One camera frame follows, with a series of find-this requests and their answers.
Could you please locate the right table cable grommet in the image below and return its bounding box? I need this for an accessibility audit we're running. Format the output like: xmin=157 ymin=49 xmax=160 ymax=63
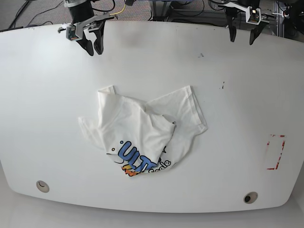
xmin=243 ymin=192 xmax=258 ymax=204

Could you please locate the white printed t-shirt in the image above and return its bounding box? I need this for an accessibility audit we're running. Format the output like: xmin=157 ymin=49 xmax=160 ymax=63
xmin=78 ymin=85 xmax=208 ymax=177

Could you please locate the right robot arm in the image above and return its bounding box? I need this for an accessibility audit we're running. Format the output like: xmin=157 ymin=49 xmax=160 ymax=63
xmin=58 ymin=0 xmax=114 ymax=56

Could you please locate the red tape rectangle marking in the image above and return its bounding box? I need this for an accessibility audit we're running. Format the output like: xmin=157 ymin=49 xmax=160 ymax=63
xmin=264 ymin=134 xmax=286 ymax=170

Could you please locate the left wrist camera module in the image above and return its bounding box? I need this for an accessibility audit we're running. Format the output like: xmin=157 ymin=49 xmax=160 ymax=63
xmin=245 ymin=6 xmax=261 ymax=25

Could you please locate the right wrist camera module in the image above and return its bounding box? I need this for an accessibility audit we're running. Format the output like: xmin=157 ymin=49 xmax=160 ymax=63
xmin=66 ymin=25 xmax=79 ymax=41

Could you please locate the yellow cable on floor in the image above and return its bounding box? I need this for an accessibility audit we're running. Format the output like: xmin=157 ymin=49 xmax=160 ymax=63
xmin=111 ymin=0 xmax=126 ymax=16

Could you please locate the table cable grommet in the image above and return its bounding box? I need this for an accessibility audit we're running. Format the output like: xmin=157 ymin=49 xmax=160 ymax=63
xmin=36 ymin=180 xmax=50 ymax=193
xmin=243 ymin=192 xmax=258 ymax=204

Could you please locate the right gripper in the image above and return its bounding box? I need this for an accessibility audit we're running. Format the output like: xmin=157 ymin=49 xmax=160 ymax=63
xmin=58 ymin=13 xmax=115 ymax=57

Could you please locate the left table cable grommet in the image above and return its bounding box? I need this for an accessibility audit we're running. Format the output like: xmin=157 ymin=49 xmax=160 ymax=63
xmin=36 ymin=180 xmax=50 ymax=193

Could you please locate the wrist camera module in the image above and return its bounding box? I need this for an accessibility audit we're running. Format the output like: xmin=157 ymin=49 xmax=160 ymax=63
xmin=245 ymin=6 xmax=261 ymax=25
xmin=66 ymin=25 xmax=79 ymax=41

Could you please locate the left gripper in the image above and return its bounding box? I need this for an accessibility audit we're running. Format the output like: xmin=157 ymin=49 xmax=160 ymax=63
xmin=218 ymin=1 xmax=274 ymax=45

